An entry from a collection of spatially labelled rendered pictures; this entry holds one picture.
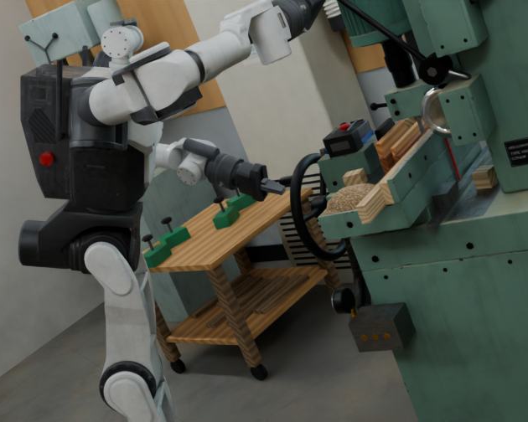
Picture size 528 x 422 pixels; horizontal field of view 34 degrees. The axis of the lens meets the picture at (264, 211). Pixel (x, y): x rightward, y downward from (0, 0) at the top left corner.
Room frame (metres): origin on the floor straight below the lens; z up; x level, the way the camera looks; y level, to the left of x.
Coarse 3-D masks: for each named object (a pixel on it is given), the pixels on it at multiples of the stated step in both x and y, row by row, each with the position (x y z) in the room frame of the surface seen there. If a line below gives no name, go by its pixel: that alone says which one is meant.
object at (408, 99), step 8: (392, 88) 2.04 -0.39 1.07; (400, 88) 2.00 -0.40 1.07; (408, 88) 1.97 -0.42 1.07; (416, 88) 1.95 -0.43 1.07; (424, 88) 1.94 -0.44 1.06; (384, 96) 2.00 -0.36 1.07; (392, 96) 1.99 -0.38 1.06; (400, 96) 1.98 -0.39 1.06; (408, 96) 1.97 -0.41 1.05; (416, 96) 1.96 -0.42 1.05; (392, 104) 2.00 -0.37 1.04; (400, 104) 1.98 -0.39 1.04; (408, 104) 1.97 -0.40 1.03; (416, 104) 1.96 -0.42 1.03; (392, 112) 2.00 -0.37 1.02; (400, 112) 1.99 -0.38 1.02; (408, 112) 1.98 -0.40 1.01; (416, 112) 1.97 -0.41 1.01; (392, 120) 2.00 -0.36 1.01; (400, 120) 2.00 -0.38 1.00; (416, 120) 2.00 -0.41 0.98
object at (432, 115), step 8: (432, 88) 1.83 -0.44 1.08; (440, 88) 1.81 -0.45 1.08; (424, 96) 1.84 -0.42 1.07; (432, 96) 1.82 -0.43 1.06; (424, 104) 1.84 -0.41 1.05; (432, 104) 1.83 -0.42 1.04; (440, 104) 1.82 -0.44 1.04; (424, 112) 1.84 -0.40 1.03; (432, 112) 1.84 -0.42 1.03; (440, 112) 1.82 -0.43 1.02; (424, 120) 1.85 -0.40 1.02; (432, 120) 1.84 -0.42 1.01; (440, 120) 1.83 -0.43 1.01; (432, 128) 1.84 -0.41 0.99; (440, 128) 1.83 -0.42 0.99; (448, 128) 1.82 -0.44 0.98; (448, 136) 1.82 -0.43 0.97
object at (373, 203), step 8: (400, 160) 1.89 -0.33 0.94; (392, 168) 1.85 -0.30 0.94; (376, 184) 1.78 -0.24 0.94; (376, 192) 1.73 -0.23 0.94; (368, 200) 1.70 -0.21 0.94; (376, 200) 1.72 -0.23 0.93; (384, 200) 1.75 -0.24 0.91; (360, 208) 1.69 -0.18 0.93; (368, 208) 1.69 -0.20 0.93; (376, 208) 1.71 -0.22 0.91; (360, 216) 1.69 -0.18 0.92; (368, 216) 1.68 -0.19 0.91
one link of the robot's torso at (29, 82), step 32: (32, 96) 1.98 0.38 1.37; (64, 96) 1.97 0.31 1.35; (32, 128) 1.98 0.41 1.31; (64, 128) 1.97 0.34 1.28; (128, 128) 1.92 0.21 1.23; (160, 128) 2.10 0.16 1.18; (32, 160) 1.99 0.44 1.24; (64, 160) 1.98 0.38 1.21; (96, 160) 1.95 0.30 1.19; (128, 160) 1.95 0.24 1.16; (64, 192) 2.00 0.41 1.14; (96, 192) 1.97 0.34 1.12; (128, 192) 1.96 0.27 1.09
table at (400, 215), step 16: (448, 160) 1.96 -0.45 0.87; (368, 176) 2.00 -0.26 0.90; (384, 176) 1.95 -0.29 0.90; (432, 176) 1.88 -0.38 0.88; (448, 176) 1.94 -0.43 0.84; (336, 192) 2.08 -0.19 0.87; (416, 192) 1.79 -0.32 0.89; (432, 192) 1.86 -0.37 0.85; (384, 208) 1.75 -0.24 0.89; (400, 208) 1.73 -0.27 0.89; (416, 208) 1.77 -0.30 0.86; (320, 224) 1.85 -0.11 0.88; (336, 224) 1.83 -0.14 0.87; (352, 224) 1.80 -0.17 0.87; (368, 224) 1.78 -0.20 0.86; (384, 224) 1.76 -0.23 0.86; (400, 224) 1.74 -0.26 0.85
